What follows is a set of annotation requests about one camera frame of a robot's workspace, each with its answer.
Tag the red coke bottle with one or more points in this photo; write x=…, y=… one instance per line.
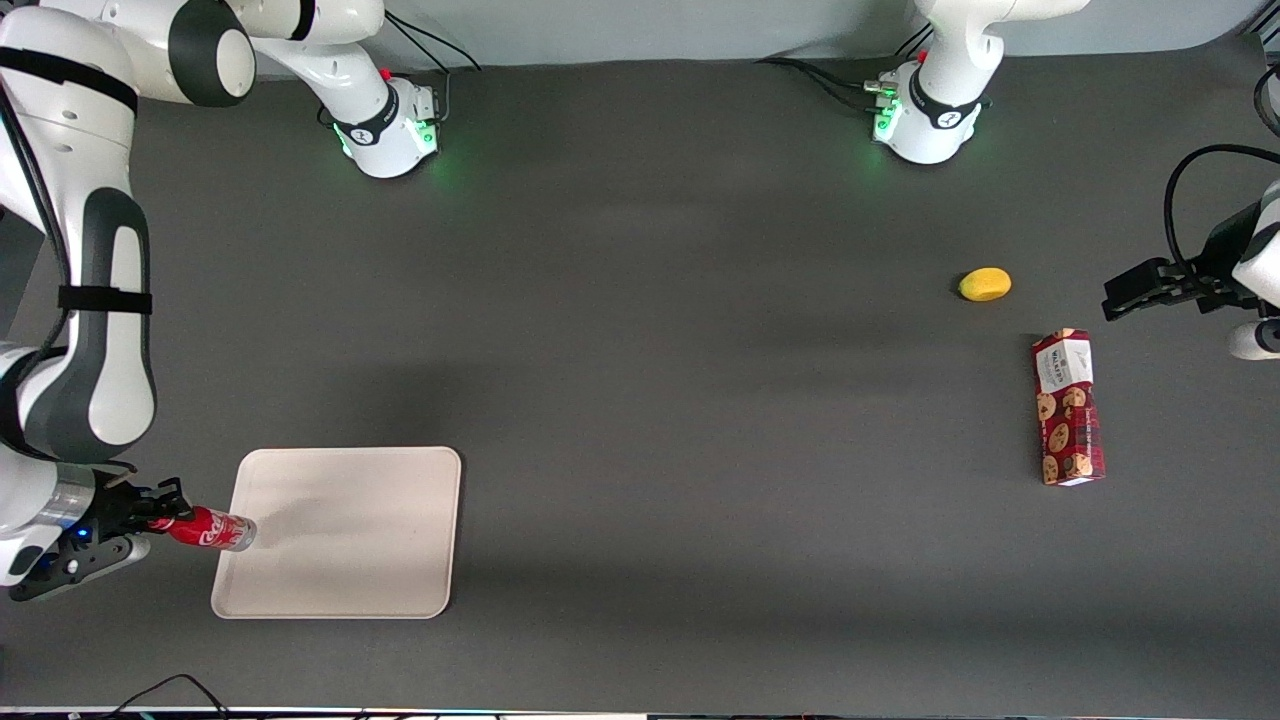
x=212, y=529

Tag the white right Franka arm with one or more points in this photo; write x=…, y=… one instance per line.
x=100, y=380

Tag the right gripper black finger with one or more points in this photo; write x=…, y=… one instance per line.
x=168, y=492
x=160, y=522

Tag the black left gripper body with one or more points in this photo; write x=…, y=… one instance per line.
x=1218, y=252

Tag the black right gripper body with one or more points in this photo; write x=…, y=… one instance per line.
x=117, y=507

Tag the white rectangular plastic tray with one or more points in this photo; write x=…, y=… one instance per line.
x=350, y=530

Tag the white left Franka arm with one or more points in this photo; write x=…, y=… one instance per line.
x=945, y=90

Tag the yellow mango fruit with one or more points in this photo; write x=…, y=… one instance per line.
x=985, y=284

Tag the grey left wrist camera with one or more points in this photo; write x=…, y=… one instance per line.
x=1255, y=340

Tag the red cookie box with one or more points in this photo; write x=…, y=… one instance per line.
x=1068, y=410

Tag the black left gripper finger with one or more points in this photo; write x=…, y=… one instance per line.
x=1118, y=300

